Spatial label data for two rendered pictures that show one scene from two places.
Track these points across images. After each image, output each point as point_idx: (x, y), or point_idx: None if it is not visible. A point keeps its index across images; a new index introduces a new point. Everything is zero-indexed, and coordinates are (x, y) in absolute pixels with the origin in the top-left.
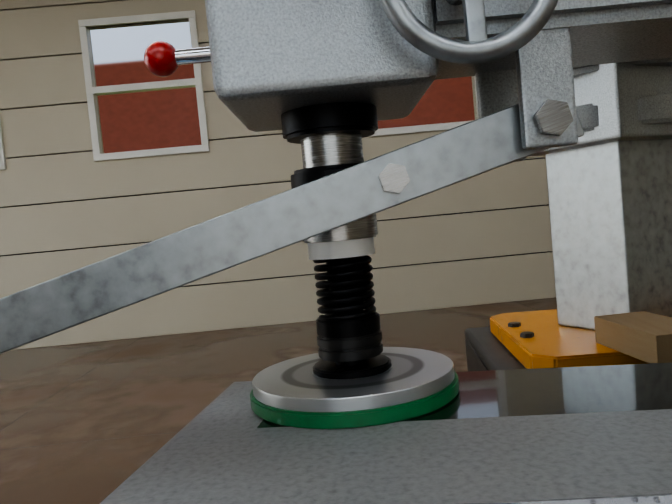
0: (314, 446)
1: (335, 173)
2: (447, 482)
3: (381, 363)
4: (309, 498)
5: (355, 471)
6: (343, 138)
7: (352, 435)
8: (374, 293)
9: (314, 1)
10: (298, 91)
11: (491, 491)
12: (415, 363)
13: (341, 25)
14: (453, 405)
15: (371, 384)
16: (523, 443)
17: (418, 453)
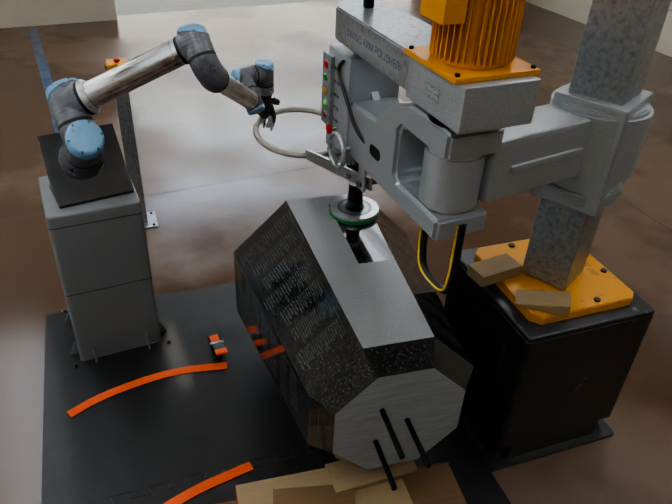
0: (320, 213)
1: (344, 167)
2: (308, 228)
3: (353, 209)
4: (299, 217)
5: (310, 219)
6: None
7: (327, 216)
8: (357, 194)
9: (334, 136)
10: None
11: (306, 232)
12: (360, 214)
13: (336, 143)
14: (348, 225)
15: (341, 211)
16: (327, 234)
17: (320, 224)
